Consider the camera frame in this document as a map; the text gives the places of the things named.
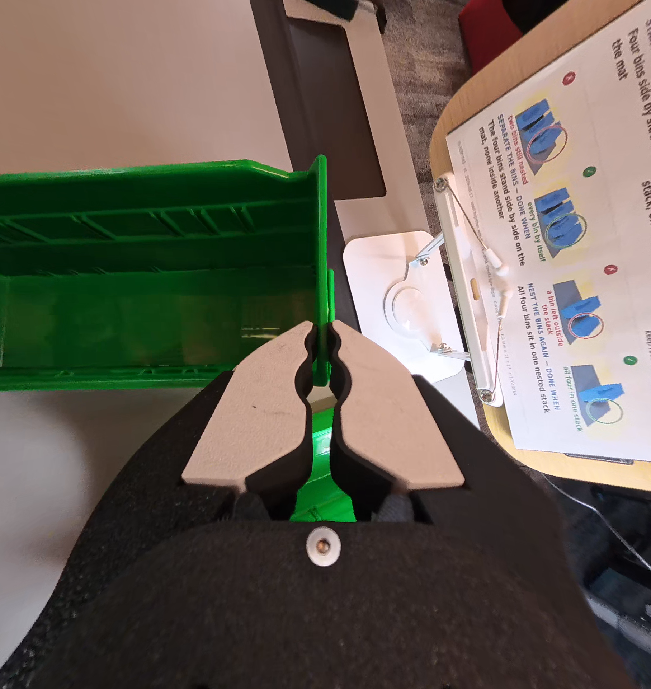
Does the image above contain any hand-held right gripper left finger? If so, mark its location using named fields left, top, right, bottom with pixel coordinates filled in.
left=181, top=321, right=317, bottom=522

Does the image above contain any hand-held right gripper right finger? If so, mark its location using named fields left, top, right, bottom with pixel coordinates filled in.
left=328, top=321, right=466, bottom=522

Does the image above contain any green plastic storage bin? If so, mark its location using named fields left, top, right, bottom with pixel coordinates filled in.
left=0, top=155, right=358, bottom=523

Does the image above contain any white desk edge panel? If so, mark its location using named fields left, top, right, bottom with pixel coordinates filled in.
left=279, top=0, right=482, bottom=431

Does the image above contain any grey desk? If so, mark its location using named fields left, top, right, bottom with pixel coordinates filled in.
left=0, top=0, right=358, bottom=689

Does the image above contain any printed instruction sheet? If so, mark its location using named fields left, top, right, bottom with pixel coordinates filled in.
left=445, top=0, right=651, bottom=465

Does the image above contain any red fabric item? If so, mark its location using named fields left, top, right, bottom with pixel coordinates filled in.
left=458, top=0, right=526, bottom=81

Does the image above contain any white document stand frame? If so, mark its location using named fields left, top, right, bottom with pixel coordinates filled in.
left=343, top=230, right=471, bottom=384

